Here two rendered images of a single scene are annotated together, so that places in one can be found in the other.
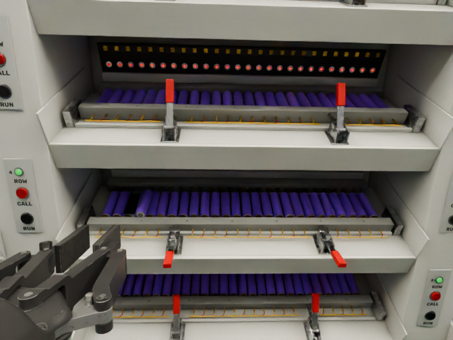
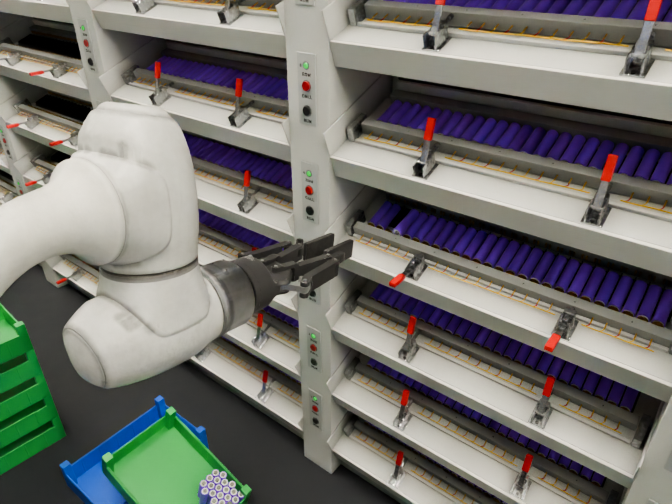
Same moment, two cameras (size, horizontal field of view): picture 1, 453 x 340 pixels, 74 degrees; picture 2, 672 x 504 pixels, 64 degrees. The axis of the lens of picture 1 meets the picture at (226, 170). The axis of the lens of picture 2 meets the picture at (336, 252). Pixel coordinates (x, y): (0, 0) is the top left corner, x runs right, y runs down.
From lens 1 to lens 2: 0.48 m
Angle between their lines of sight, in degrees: 40
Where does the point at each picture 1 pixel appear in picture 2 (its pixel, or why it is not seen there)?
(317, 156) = (561, 230)
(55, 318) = (281, 281)
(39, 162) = (322, 170)
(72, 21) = (358, 61)
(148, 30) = (414, 74)
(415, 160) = not seen: outside the picture
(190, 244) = (430, 275)
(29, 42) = (326, 76)
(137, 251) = (383, 265)
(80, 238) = (324, 242)
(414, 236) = not seen: outside the picture
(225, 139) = (471, 187)
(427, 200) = not seen: outside the picture
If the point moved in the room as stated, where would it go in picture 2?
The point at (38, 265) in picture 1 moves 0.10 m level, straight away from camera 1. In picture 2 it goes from (290, 252) to (300, 221)
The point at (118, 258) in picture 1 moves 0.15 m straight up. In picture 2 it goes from (330, 264) to (329, 165)
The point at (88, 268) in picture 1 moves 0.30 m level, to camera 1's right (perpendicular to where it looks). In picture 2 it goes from (311, 264) to (507, 355)
